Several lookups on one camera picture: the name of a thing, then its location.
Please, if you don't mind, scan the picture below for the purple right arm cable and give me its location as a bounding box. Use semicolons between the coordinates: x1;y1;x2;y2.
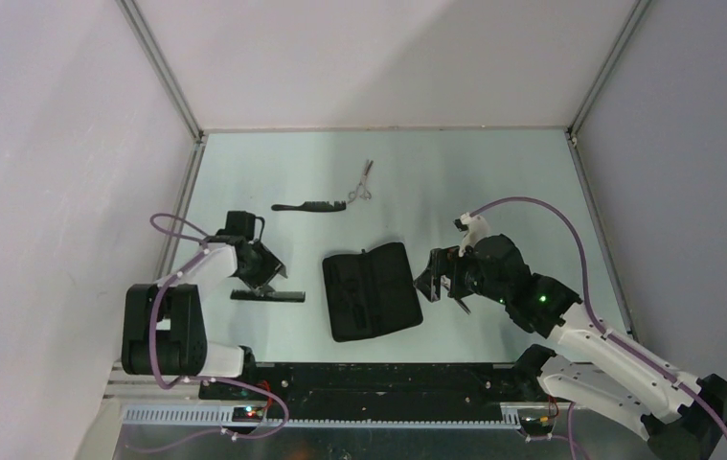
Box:
469;195;727;460

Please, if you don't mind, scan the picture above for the aluminium front frame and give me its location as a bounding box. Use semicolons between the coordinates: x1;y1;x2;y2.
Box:
112;356;658;438

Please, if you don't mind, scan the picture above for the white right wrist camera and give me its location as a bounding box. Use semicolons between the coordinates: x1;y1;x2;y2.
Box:
454;213;491;257

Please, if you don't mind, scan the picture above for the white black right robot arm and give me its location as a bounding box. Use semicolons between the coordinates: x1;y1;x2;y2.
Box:
414;235;727;459

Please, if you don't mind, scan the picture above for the black handled styling comb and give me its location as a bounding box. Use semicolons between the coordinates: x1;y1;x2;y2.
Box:
271;200;348;213

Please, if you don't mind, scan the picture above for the black straight barber comb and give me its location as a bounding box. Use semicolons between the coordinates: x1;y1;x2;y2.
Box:
230;289;306;303

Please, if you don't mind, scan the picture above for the black zippered tool case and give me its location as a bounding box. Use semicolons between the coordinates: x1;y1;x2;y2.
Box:
322;241;423;343

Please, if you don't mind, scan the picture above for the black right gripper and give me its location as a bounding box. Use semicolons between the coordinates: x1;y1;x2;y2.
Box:
413;245;510;306

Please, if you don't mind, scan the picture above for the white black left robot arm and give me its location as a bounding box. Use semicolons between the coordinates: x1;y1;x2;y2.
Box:
121;211;286;400

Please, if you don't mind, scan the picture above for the silver thinning scissors far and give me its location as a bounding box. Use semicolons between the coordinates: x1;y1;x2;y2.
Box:
347;159;374;203

